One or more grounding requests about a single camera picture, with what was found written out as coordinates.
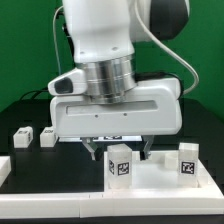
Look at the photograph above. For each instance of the white square tabletop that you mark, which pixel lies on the white square tabletop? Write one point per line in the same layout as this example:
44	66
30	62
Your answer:
159	171

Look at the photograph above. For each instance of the white wall piece left edge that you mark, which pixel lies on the white wall piece left edge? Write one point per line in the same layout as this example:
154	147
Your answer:
5	168

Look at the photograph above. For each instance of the white L-shaped obstacle wall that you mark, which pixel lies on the white L-shaped obstacle wall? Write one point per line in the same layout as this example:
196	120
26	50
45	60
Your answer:
180	201

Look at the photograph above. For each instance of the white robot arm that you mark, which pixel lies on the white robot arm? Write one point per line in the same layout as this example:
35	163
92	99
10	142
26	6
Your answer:
102	96

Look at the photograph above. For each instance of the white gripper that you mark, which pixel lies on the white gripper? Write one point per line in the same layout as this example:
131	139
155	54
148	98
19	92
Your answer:
150	108

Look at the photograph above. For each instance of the white plate with fiducial tags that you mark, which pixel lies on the white plate with fiducial tags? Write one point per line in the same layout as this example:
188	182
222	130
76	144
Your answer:
104	139

